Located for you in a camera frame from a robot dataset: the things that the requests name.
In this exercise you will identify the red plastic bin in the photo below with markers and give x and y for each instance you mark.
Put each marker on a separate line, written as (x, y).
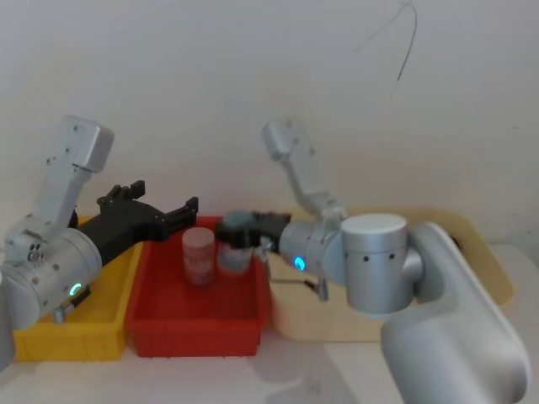
(189, 332)

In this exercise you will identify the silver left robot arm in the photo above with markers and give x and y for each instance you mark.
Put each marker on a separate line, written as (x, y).
(42, 261)

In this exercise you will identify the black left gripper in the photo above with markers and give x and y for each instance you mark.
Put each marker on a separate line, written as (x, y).
(122, 223)

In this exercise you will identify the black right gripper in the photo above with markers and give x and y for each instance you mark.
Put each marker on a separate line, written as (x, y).
(271, 231)

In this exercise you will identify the jar with red label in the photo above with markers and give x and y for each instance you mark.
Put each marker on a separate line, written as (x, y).
(199, 263)

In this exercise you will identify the yellow plastic bin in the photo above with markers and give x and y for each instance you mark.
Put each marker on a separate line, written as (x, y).
(84, 341)

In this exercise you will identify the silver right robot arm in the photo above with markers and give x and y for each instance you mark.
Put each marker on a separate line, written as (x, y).
(375, 261)

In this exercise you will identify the clear bottle with grey cap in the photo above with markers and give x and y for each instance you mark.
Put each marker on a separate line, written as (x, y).
(231, 261)

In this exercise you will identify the cream plastic bin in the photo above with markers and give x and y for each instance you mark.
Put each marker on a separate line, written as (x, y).
(311, 322)

